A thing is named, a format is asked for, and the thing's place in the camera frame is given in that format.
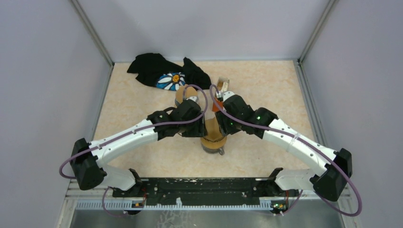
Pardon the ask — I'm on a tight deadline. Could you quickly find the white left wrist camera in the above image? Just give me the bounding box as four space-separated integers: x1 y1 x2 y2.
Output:
186 96 199 104

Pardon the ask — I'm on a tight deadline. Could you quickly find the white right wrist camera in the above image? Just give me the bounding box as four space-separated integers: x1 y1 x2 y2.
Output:
216 91 235 102

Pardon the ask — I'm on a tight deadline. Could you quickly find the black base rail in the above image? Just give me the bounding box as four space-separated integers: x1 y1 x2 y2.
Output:
138 178 284 209

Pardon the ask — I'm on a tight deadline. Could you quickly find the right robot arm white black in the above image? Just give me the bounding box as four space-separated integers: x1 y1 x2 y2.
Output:
215 92 352 202

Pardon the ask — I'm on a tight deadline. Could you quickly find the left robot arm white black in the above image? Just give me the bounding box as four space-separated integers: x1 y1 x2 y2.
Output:
69 96 206 197

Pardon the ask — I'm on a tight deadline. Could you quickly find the black cloth with flower print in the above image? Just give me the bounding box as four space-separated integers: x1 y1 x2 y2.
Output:
127 53 211 91

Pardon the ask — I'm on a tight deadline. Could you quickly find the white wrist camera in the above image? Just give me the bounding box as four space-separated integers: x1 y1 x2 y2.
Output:
216 91 235 102
186 96 199 104

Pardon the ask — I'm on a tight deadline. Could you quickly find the smoky glass pitcher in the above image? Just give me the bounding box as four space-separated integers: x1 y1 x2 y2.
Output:
203 147 225 155

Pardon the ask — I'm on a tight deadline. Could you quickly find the orange coffee filter box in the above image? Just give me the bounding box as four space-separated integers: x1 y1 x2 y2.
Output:
211 76 230 113

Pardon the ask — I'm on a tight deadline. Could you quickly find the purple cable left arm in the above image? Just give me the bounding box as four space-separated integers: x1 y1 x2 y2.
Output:
58 84 209 219

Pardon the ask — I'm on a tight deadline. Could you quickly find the brown paper coffee filter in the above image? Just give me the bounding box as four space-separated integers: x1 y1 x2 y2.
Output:
174 84 199 107

